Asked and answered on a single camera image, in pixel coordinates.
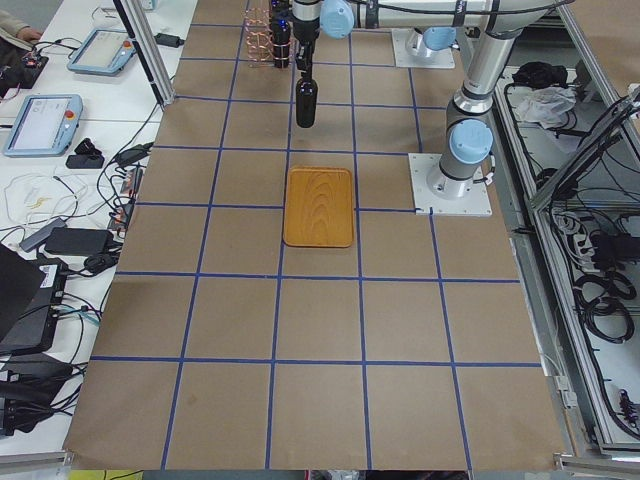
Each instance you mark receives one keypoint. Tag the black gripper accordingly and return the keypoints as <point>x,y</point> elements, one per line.
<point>305,29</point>
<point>278,34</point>

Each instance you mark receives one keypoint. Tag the dark wine bottle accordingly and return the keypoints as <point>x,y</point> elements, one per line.
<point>280,36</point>
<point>306,101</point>

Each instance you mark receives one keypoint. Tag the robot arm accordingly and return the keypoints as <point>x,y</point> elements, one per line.
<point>337,19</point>
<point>469,139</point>

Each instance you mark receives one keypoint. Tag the wooden tray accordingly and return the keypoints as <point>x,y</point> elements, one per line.
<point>319,207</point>

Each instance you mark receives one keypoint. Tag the black power adapter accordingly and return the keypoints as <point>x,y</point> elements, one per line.
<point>168,40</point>

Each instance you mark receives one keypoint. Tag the teach pendant far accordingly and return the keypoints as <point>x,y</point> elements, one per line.
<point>104,52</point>

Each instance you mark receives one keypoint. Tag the teach pendant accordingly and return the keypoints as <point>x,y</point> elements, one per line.
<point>45,126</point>
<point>104,52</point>

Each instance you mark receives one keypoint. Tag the teach pendant near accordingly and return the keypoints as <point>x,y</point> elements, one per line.
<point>45,126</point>

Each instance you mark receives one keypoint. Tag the copper wire wine rack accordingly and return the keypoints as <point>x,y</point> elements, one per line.
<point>257,34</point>

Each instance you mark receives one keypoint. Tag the aluminium frame post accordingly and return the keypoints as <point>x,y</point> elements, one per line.
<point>138,28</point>

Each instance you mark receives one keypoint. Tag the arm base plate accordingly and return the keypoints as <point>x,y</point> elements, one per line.
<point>436,194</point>
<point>425,57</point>

